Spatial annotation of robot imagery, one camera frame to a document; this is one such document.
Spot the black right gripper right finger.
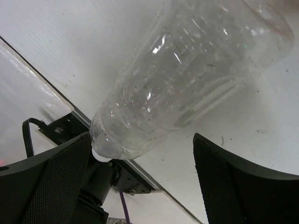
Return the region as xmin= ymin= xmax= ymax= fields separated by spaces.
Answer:
xmin=193 ymin=133 xmax=299 ymax=224

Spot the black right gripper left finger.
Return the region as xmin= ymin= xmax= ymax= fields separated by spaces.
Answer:
xmin=0 ymin=132 xmax=91 ymax=224

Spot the clear crushed plastic bottle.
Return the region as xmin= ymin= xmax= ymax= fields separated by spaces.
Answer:
xmin=89 ymin=0 xmax=295 ymax=163

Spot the black thin base cable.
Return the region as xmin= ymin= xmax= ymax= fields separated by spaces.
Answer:
xmin=22 ymin=118 xmax=45 ymax=157

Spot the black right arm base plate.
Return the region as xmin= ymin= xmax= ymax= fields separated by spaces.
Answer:
xmin=39 ymin=112 xmax=162 ymax=195

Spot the aluminium table frame rail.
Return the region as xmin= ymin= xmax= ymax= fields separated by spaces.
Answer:
xmin=0 ymin=35 xmax=204 ymax=224

